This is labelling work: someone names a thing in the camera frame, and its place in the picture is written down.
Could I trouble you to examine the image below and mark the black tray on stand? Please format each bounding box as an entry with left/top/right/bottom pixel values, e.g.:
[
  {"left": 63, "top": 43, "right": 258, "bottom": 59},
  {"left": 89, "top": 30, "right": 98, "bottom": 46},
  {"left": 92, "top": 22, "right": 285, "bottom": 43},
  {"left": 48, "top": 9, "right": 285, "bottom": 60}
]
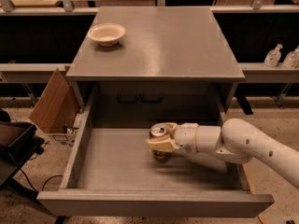
[{"left": 0, "top": 109, "right": 44, "bottom": 189}]

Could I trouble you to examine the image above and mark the open grey top drawer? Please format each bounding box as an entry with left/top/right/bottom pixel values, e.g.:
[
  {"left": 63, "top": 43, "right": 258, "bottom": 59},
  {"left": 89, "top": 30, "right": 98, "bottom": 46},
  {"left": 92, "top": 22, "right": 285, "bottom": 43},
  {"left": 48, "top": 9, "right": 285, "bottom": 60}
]
[{"left": 37, "top": 88, "right": 274, "bottom": 217}]

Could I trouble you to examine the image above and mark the grey cabinet with top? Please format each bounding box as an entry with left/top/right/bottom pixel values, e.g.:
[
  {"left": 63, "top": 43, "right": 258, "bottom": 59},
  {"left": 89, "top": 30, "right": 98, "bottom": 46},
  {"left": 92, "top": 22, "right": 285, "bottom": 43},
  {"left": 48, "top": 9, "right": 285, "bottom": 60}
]
[{"left": 67, "top": 7, "right": 245, "bottom": 107}]

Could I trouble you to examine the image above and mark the right black drawer handle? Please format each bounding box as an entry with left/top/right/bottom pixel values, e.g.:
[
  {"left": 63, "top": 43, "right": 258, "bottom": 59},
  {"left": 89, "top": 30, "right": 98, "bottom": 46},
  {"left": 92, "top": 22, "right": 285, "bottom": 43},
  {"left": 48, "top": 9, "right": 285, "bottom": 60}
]
[{"left": 140, "top": 94, "right": 163, "bottom": 104}]

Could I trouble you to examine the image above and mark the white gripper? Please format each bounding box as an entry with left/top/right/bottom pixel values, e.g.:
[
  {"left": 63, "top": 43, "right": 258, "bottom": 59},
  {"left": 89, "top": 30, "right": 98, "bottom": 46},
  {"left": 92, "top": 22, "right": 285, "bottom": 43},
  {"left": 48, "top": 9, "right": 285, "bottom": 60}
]
[{"left": 146, "top": 122, "right": 199, "bottom": 154}]

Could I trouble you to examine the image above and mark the left black drawer handle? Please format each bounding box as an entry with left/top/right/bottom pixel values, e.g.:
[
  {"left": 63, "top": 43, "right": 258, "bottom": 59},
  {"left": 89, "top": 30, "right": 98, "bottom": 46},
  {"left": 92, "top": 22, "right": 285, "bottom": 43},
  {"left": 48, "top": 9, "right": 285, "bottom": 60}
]
[{"left": 117, "top": 94, "right": 139, "bottom": 104}]

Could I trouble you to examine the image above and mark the black drawer handle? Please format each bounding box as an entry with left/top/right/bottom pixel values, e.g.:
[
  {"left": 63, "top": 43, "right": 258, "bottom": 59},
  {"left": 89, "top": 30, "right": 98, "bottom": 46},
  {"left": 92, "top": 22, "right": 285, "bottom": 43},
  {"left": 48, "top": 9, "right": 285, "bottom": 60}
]
[
  {"left": 140, "top": 94, "right": 163, "bottom": 104},
  {"left": 117, "top": 94, "right": 139, "bottom": 104}
]

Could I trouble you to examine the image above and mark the orange soda can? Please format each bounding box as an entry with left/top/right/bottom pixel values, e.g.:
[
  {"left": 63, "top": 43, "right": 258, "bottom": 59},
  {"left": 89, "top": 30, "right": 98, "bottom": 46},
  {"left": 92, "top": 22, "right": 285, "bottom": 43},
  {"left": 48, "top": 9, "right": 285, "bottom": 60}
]
[{"left": 149, "top": 124, "right": 170, "bottom": 161}]

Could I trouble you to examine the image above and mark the white paper bowl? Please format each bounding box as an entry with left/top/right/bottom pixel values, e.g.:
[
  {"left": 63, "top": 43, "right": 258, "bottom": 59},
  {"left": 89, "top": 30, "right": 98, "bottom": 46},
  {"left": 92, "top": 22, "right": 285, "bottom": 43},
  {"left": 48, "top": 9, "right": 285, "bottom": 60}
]
[{"left": 88, "top": 23, "right": 125, "bottom": 47}]

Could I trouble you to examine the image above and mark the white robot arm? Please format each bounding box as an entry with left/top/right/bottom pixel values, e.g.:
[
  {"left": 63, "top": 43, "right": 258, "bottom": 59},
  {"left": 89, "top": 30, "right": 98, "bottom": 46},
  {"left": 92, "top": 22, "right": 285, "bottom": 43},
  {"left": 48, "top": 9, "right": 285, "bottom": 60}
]
[{"left": 147, "top": 119, "right": 299, "bottom": 188}]

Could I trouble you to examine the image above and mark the brown cardboard box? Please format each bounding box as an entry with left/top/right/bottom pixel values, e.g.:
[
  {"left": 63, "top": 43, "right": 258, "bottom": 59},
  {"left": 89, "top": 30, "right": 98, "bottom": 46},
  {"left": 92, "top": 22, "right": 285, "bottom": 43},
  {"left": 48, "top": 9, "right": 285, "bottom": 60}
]
[{"left": 29, "top": 69, "right": 80, "bottom": 146}]

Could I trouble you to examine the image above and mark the black floor cable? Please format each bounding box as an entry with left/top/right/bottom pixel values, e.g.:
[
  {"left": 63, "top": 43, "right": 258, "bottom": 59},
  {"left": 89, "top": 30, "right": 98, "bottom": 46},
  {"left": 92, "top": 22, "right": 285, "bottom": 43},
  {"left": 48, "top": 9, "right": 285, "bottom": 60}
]
[{"left": 19, "top": 168, "right": 64, "bottom": 193}]

